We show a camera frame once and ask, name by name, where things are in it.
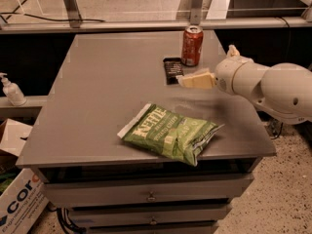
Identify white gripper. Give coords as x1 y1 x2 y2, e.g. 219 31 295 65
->
176 45 254 95

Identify black rxbar chocolate bar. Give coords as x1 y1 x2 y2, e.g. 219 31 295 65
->
163 58 183 85

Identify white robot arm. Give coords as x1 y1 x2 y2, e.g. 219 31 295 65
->
176 45 312 125

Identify red coke can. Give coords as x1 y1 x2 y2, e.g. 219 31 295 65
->
181 25 204 66

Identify green kettle chips bag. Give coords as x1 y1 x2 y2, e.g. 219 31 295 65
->
117 103 222 167

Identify white pump sanitizer bottle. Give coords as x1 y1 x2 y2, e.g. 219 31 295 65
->
0 72 26 106

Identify white cardboard box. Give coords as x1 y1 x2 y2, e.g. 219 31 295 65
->
0 119 48 234

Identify grey metal frame rail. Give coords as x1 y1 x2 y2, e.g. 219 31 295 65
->
0 0 312 34

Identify black floor cable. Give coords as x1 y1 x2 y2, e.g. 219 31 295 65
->
0 0 106 25

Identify black cables under cabinet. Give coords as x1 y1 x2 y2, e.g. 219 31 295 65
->
56 208 88 234

